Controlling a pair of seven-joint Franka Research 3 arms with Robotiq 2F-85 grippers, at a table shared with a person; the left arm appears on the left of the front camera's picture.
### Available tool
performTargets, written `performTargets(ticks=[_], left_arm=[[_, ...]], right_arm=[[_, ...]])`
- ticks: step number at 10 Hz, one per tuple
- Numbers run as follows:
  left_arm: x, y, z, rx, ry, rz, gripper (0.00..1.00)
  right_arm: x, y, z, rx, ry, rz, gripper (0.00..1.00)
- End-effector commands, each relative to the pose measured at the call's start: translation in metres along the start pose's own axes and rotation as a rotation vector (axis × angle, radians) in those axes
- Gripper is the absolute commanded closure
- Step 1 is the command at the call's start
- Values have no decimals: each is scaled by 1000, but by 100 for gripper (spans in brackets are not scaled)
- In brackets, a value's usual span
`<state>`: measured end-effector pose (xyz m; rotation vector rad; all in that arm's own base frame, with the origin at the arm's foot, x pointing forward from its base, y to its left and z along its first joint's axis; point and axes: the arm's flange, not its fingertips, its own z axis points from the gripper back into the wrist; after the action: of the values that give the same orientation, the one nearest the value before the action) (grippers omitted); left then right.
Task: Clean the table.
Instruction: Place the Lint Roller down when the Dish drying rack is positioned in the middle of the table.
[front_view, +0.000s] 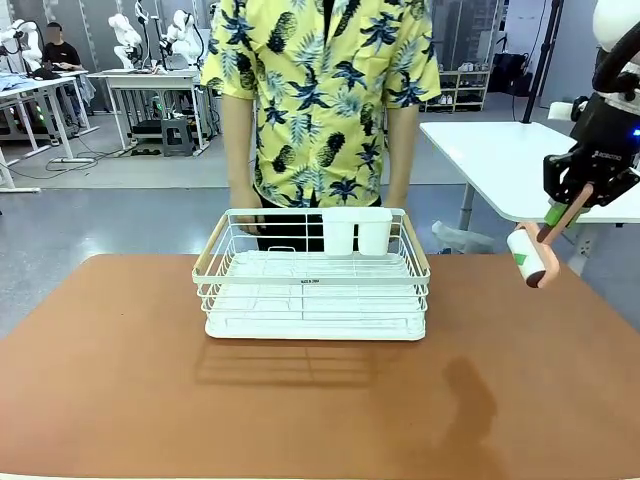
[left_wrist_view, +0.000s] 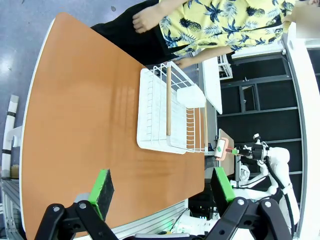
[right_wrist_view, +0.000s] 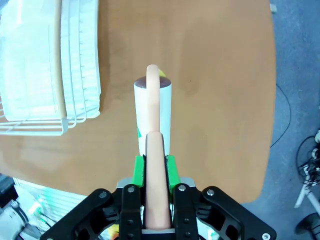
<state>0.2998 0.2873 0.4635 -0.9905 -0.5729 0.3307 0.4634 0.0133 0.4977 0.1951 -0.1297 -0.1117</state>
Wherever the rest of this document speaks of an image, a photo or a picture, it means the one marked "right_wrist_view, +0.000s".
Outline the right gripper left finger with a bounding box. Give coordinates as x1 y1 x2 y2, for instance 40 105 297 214
39 154 148 240

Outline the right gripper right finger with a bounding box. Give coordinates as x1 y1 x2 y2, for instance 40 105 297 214
163 154 278 240

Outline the white storage box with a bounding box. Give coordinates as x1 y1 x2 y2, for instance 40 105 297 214
11 176 85 227

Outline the white stand leg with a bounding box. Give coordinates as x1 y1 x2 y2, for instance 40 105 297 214
294 184 320 209

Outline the black floor object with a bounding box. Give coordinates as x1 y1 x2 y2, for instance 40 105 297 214
295 213 320 236

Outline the white drip tray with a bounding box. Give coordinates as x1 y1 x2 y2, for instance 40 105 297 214
0 0 102 121

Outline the white wire dish rack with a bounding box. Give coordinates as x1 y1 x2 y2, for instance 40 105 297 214
0 0 102 137

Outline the thin black floor cable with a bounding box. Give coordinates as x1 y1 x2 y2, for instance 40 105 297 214
270 84 292 149

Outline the wooden rack handle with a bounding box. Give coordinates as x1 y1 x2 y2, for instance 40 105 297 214
48 0 68 120

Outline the black cable bundle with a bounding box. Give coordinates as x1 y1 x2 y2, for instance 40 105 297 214
296 134 320 186

